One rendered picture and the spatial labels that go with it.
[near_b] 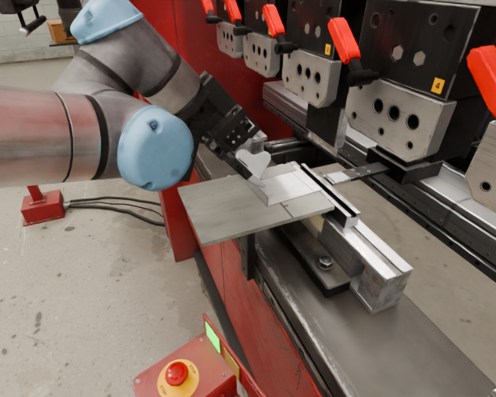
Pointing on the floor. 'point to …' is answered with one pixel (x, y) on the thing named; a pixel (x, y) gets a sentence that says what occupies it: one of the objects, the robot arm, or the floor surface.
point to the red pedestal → (42, 206)
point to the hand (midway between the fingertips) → (250, 177)
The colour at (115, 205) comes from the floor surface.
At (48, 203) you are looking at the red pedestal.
